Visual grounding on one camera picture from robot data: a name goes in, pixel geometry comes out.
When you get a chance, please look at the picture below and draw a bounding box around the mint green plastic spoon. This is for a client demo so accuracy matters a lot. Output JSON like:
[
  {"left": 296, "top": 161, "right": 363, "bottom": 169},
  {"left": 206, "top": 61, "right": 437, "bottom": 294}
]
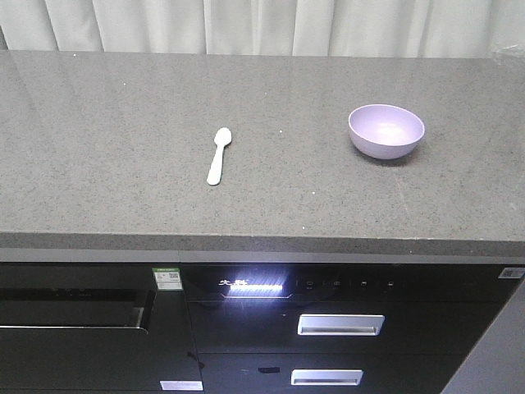
[{"left": 207, "top": 127, "right": 232, "bottom": 186}]

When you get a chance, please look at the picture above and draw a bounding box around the purple plastic bowl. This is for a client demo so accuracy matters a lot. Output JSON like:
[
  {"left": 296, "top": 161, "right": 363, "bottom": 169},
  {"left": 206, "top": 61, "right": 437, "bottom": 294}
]
[{"left": 348, "top": 104, "right": 426, "bottom": 160}]

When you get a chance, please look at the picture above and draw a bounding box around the black drawer sterilizer cabinet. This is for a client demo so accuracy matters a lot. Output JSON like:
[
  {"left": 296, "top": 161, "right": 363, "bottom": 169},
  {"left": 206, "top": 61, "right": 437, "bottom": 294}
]
[{"left": 180, "top": 263, "right": 524, "bottom": 393}]

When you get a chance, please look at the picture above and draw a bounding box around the right black tape strip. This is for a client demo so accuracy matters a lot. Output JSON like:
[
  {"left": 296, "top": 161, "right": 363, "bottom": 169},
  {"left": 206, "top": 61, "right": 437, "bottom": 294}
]
[{"left": 258, "top": 367, "right": 281, "bottom": 374}]

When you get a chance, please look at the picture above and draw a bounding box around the white pleated curtain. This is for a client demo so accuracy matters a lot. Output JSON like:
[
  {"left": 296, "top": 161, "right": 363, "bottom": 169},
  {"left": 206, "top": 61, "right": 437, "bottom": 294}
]
[{"left": 1, "top": 0, "right": 524, "bottom": 58}]

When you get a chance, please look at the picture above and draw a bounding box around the black built-in dishwasher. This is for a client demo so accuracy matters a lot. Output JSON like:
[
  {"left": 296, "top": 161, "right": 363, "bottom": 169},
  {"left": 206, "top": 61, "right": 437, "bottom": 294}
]
[{"left": 1, "top": 263, "right": 203, "bottom": 393}]

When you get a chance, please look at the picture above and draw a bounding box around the clear plastic wrap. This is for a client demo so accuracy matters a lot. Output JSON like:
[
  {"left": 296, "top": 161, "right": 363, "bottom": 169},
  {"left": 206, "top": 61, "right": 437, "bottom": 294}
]
[{"left": 491, "top": 44, "right": 525, "bottom": 67}]

